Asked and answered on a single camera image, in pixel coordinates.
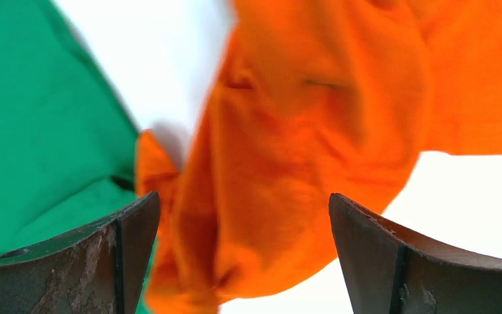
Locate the green t shirt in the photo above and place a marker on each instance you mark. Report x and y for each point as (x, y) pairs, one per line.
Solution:
(67, 147)

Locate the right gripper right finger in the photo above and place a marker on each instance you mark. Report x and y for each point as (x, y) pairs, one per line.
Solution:
(389, 268)

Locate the orange t shirt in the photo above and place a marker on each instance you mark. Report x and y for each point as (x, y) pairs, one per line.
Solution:
(314, 97)

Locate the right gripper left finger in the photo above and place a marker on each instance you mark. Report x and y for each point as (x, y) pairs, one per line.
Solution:
(96, 268)

